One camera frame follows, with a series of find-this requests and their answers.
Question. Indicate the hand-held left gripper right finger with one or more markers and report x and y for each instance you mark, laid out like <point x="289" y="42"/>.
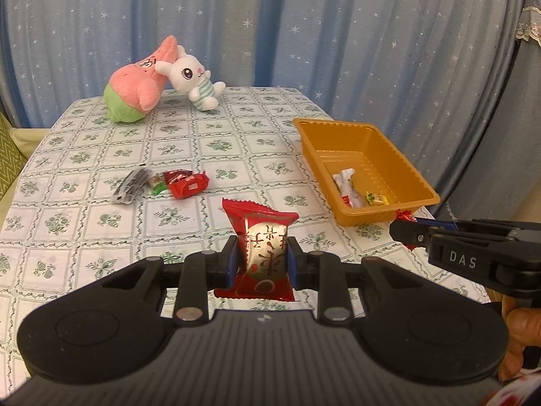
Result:
<point x="292" y="266"/>

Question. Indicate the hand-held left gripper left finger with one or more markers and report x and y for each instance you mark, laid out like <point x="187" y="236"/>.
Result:
<point x="233" y="262"/>

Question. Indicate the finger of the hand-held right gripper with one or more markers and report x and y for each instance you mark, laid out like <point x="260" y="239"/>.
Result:
<point x="473" y="224"/>
<point x="412" y="234"/>

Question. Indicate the small red twisted candy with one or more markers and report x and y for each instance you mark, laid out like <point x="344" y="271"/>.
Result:
<point x="403" y="215"/>

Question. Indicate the red packet with beige label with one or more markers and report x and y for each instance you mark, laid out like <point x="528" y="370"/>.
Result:
<point x="264" y="241"/>

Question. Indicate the yellow candy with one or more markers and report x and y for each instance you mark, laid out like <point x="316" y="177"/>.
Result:
<point x="377" y="198"/>

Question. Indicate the small red snack packet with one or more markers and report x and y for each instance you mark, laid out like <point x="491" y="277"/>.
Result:
<point x="350" y="202"/>

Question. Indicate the white red candy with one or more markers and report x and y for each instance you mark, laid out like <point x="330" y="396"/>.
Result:
<point x="346" y="182"/>

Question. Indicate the red packet with white marks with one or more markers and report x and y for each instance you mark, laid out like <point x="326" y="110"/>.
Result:
<point x="190" y="186"/>

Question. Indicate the shiny dark red packet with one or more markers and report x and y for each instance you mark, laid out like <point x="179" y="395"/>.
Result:
<point x="177" y="175"/>

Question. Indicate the small green candy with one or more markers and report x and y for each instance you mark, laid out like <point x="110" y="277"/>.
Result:
<point x="158" y="186"/>

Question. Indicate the orange plastic tray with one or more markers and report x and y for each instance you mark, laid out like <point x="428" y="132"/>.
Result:
<point x="321" y="143"/>

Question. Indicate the dark striped snack packet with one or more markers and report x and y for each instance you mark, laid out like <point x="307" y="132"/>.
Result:
<point x="131" y="184"/>

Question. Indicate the person's right hand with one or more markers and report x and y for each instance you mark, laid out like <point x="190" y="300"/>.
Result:
<point x="515" y="338"/>

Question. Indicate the floral checked tablecloth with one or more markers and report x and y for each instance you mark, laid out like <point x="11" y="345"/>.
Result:
<point x="253" y="156"/>

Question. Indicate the red white printed clothing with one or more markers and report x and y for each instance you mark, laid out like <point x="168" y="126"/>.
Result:
<point x="511" y="395"/>

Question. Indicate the grey curved pole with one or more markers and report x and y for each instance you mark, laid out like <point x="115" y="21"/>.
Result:
<point x="501" y="93"/>

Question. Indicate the white rabbit plush toy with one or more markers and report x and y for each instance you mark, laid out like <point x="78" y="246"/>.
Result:
<point x="186" y="72"/>

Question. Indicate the pink green plush toy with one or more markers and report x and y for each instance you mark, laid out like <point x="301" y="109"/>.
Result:
<point x="131" y="89"/>

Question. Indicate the grey lace-trimmed cloth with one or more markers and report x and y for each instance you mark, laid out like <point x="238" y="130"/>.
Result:
<point x="530" y="12"/>

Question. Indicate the blue star curtain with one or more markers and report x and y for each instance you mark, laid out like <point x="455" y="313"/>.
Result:
<point x="296" y="29"/>

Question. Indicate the green zigzag pillow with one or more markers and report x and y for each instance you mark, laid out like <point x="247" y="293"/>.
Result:
<point x="10" y="156"/>

